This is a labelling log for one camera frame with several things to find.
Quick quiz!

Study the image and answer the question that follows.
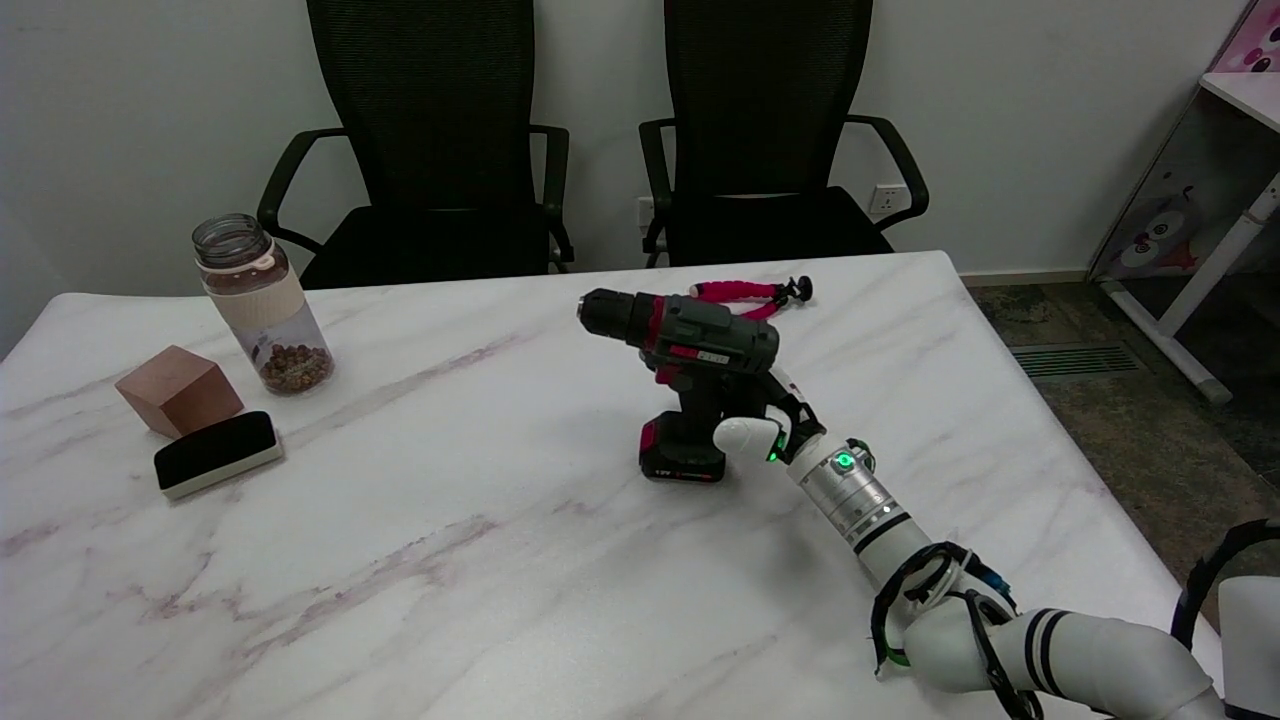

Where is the dark floor vent grille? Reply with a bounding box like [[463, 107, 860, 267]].
[[1010, 343, 1147, 379]]

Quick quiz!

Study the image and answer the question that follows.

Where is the black mesh office chair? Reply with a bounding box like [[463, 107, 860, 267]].
[[638, 0, 931, 269], [257, 0, 576, 291]]

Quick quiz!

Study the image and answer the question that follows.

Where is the black red power screwdriver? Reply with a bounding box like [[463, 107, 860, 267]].
[[577, 288, 781, 485]]

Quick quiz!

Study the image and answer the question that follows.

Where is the red flexible mini tripod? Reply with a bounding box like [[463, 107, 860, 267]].
[[690, 277, 814, 321]]

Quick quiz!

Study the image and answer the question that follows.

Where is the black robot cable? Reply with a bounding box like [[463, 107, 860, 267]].
[[1168, 518, 1280, 653]]

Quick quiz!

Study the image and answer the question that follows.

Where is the brown wooden cube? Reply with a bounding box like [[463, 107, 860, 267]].
[[115, 345, 246, 439]]

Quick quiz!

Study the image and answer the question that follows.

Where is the white desk with legs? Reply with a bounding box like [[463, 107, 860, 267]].
[[1098, 72, 1280, 406]]

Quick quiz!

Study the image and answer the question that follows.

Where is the glass jar with nuts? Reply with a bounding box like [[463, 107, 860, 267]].
[[193, 213, 336, 396]]

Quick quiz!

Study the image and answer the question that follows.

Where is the black white board eraser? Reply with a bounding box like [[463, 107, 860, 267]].
[[154, 410, 286, 501]]

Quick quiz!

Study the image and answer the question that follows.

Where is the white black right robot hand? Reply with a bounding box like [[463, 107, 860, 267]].
[[712, 368, 829, 467]]

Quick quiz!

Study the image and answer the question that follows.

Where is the pink cartoon picture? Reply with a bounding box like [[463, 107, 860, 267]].
[[1213, 0, 1280, 74]]

